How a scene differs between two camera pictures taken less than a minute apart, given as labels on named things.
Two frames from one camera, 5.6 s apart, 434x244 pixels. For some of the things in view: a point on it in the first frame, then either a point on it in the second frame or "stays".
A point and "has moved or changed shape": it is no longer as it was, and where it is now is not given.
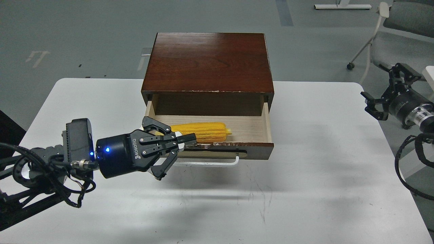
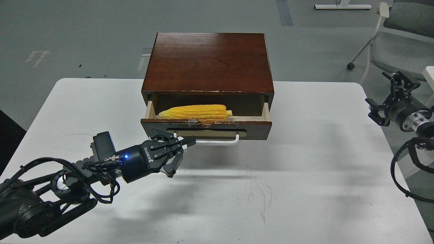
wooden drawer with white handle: x=251 y=131 has moved or changed shape
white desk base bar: x=342 y=6 stays
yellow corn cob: x=205 y=132 → x=211 y=113
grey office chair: x=405 y=35 stays
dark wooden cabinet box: x=208 y=74 stays
